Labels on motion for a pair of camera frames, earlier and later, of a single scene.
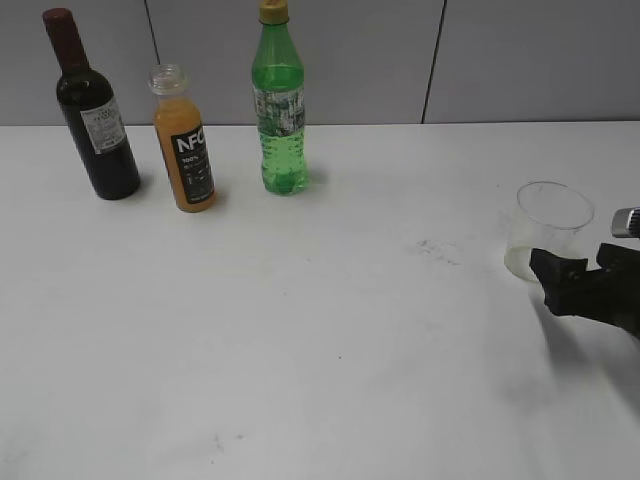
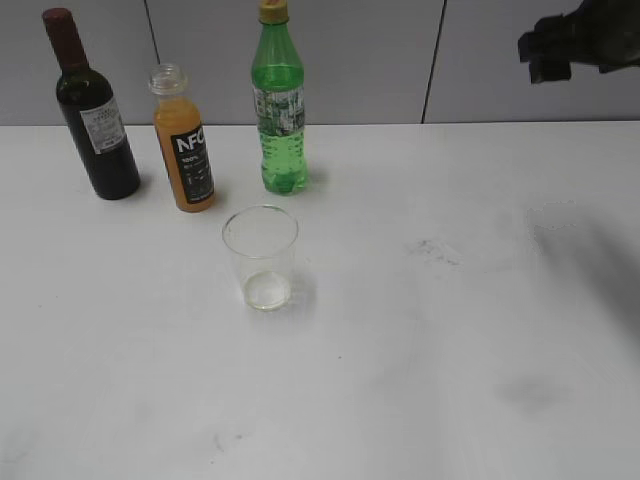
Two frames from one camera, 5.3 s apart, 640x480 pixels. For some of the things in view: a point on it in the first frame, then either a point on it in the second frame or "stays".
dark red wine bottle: [93, 115] stays
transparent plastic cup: [547, 215] -> [264, 237]
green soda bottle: [279, 85] stays
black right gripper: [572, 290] -> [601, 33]
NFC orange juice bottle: [180, 129] stays
